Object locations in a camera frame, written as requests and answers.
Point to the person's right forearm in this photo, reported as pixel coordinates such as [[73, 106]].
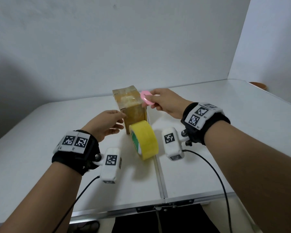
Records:
[[254, 172]]

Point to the person's left forearm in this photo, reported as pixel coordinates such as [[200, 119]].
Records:
[[41, 201]]

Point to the person's right thumb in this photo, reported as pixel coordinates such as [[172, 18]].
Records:
[[157, 91]]

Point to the dark shoe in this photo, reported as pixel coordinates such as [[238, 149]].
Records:
[[87, 227]]

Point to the black wristband with marker tags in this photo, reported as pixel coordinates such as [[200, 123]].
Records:
[[201, 121], [77, 150]]

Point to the person's left fingers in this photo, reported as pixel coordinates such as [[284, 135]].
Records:
[[116, 115]]

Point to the person's right hand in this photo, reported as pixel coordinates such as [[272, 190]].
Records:
[[171, 103]]

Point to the white wrist camera with marker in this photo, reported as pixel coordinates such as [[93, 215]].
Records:
[[172, 143], [111, 164]]

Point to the yellow packing tape roll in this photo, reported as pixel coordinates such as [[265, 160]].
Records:
[[145, 139]]

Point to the pink round cutter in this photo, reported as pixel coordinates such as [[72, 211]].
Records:
[[146, 97]]

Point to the black table latch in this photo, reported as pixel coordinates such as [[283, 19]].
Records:
[[165, 205]]

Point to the person's left hand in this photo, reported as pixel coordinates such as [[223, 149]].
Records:
[[100, 124]]

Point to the person's black trousers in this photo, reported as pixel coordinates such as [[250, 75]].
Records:
[[174, 220]]

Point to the orange bowl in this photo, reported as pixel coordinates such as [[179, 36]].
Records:
[[259, 85]]

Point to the brown taped cardboard box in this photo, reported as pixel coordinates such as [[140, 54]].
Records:
[[132, 106]]

